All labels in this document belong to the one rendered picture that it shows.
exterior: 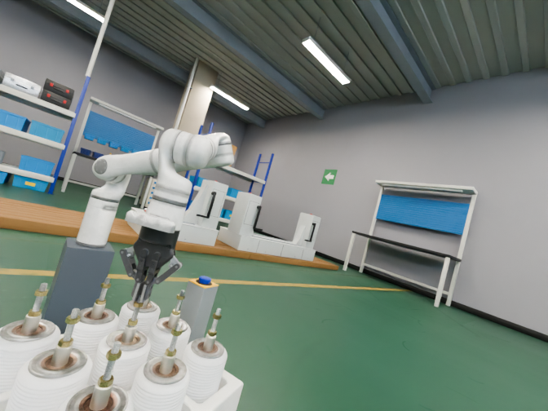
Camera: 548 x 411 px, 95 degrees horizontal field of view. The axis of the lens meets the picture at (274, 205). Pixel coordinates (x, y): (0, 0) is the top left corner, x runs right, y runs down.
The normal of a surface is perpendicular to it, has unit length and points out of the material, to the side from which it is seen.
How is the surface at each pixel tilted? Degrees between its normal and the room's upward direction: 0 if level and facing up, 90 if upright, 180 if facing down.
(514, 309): 90
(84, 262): 90
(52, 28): 90
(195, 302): 90
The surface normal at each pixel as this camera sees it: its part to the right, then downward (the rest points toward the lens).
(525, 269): -0.72, -0.24
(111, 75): 0.64, 0.14
